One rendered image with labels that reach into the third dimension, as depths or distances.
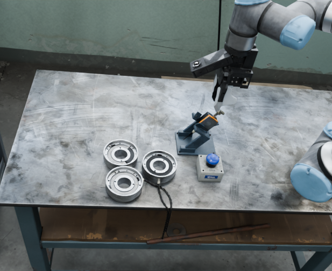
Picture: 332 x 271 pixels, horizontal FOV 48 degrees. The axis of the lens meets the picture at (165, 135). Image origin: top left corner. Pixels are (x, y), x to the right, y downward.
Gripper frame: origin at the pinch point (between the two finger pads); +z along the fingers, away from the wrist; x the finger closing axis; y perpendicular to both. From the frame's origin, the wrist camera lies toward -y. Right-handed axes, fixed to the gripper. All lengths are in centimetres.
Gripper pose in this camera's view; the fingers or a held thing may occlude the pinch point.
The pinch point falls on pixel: (213, 102)
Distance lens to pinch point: 111.5
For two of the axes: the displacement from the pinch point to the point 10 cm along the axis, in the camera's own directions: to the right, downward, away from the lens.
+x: -0.5, -7.1, 7.0
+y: 9.9, 0.5, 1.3
